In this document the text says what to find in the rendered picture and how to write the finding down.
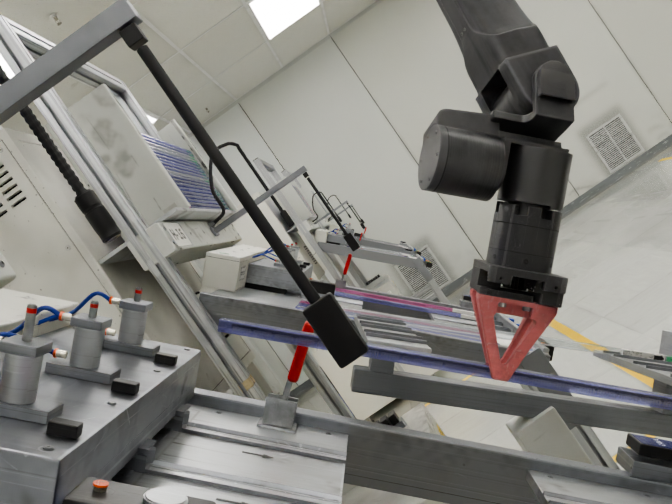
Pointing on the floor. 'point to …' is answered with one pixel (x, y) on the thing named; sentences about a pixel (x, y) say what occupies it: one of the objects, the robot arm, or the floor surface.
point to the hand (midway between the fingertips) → (499, 369)
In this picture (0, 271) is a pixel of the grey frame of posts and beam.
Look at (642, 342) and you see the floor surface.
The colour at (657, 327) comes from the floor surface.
